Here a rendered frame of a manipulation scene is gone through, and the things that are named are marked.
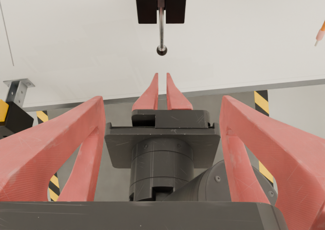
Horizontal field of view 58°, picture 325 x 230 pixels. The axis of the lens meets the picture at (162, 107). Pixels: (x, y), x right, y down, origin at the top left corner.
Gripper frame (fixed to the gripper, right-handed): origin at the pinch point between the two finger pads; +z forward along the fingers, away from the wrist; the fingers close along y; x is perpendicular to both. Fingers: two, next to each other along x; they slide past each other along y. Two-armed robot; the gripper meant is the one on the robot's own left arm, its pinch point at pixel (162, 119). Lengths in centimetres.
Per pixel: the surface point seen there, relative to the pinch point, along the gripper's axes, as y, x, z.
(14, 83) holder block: 25.4, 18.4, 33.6
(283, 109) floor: -56, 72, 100
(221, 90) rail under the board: -10.6, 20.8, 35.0
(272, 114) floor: -51, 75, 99
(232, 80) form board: -12.0, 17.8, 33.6
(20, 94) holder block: 23.8, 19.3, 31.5
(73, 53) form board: 13.4, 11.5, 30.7
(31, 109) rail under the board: 26, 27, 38
